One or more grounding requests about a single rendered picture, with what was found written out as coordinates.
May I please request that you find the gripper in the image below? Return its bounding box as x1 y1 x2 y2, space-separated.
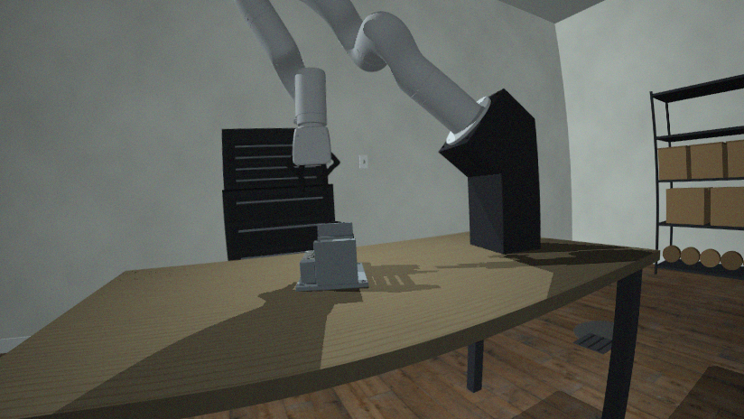
285 125 340 192

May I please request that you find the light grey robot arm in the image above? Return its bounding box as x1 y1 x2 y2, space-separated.
234 0 491 145

